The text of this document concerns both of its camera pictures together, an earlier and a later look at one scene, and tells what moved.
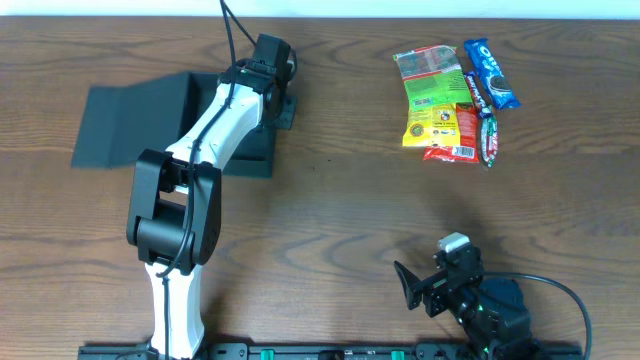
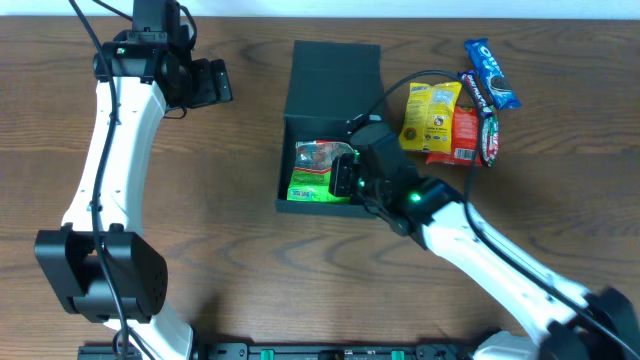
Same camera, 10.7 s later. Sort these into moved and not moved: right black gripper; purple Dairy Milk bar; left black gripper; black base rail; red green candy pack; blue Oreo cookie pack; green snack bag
Moved: left black gripper; green snack bag; right black gripper
Not moved: black base rail; red green candy pack; purple Dairy Milk bar; blue Oreo cookie pack
